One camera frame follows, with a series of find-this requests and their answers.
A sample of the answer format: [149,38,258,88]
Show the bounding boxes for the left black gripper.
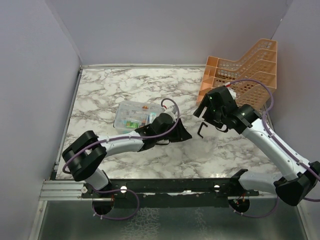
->
[156,119,192,144]

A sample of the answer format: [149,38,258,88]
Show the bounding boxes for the black lid handle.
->
[197,122,208,139]

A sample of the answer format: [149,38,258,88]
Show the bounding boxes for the clear plastic box lid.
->
[192,123,242,160]

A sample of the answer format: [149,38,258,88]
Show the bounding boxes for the small clear teal packet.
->
[147,112,157,124]

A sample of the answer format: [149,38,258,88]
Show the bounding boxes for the clear plastic medicine box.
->
[113,100,163,136]

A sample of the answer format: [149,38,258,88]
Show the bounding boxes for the green small packet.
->
[125,120,140,129]

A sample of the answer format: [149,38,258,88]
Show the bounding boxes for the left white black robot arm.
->
[62,113,192,198]

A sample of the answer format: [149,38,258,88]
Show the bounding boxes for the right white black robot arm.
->
[193,86,320,206]

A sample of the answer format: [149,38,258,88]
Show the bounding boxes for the orange plastic file organizer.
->
[196,38,278,111]

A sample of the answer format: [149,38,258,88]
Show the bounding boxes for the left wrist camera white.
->
[164,105,177,120]

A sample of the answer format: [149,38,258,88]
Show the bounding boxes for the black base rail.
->
[81,177,259,209]

